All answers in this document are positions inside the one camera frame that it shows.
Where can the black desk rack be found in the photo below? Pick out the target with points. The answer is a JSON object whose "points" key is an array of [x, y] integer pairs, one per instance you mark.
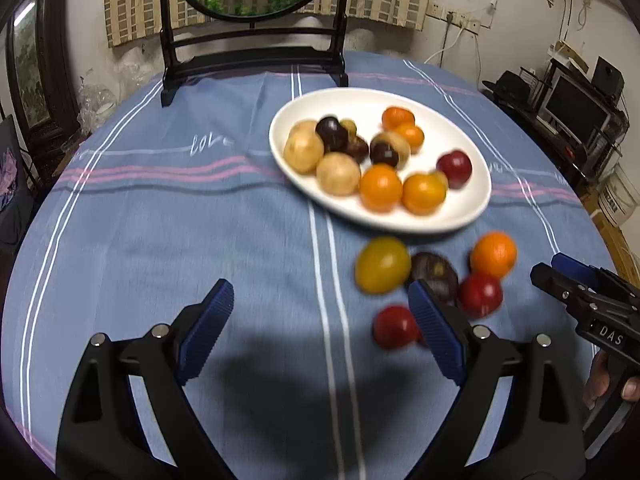
{"points": [[565, 155]]}

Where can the white bucket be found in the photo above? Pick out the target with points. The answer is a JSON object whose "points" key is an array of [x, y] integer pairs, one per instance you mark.
{"points": [[617, 195]]}

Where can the purple cloth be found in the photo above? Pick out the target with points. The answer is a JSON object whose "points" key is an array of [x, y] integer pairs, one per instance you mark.
{"points": [[7, 180]]}

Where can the pale yellow onion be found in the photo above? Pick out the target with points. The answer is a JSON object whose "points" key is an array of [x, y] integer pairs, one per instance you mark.
{"points": [[403, 145]]}

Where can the dark purple plum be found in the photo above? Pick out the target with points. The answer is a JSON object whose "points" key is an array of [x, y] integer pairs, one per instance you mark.
{"points": [[331, 134], [384, 154]]}

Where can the red tomato on plate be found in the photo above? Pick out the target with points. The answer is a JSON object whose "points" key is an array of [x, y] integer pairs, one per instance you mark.
{"points": [[454, 169]]}

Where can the orange tomato on plate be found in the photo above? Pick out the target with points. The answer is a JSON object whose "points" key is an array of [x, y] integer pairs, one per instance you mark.
{"points": [[423, 195]]}

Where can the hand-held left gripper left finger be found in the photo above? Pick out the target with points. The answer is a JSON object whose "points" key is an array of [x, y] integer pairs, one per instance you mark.
{"points": [[207, 320]]}

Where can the orange mandarin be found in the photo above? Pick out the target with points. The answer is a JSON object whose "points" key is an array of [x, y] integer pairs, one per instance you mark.
{"points": [[397, 116], [412, 136], [381, 187], [493, 255]]}

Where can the black hat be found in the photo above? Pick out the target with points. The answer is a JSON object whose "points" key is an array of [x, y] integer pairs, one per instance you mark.
{"points": [[507, 87]]}

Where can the clear plastic bag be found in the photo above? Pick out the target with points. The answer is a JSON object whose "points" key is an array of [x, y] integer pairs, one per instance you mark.
{"points": [[97, 102]]}

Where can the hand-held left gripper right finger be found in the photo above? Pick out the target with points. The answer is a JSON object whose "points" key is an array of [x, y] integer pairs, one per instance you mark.
{"points": [[435, 322]]}

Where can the blue striped tablecloth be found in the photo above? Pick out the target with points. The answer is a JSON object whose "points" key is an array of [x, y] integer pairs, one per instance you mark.
{"points": [[175, 235]]}

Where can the person's right hand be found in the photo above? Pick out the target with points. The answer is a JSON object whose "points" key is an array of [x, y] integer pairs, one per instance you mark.
{"points": [[597, 380]]}

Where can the dark chair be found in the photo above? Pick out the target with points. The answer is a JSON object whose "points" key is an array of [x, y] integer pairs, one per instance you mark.
{"points": [[15, 135]]}

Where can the green yellow tomato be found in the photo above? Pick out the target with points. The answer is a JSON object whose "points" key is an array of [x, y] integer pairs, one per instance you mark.
{"points": [[382, 265]]}

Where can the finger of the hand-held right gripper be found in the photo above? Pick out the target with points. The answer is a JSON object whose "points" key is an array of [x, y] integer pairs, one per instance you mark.
{"points": [[550, 280], [575, 265]]}

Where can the white oval plate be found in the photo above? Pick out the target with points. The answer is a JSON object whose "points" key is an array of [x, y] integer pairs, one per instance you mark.
{"points": [[450, 210]]}

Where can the computer monitor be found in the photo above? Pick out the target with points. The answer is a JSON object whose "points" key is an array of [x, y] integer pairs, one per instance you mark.
{"points": [[575, 107]]}

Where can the black speaker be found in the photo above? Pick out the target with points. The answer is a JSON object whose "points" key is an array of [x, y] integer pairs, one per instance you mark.
{"points": [[607, 76]]}

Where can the white wall outlet strip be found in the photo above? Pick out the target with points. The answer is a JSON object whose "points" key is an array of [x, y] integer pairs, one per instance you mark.
{"points": [[455, 17]]}

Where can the dark framed painting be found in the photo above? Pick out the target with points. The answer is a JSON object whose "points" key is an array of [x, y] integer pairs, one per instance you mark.
{"points": [[30, 70]]}

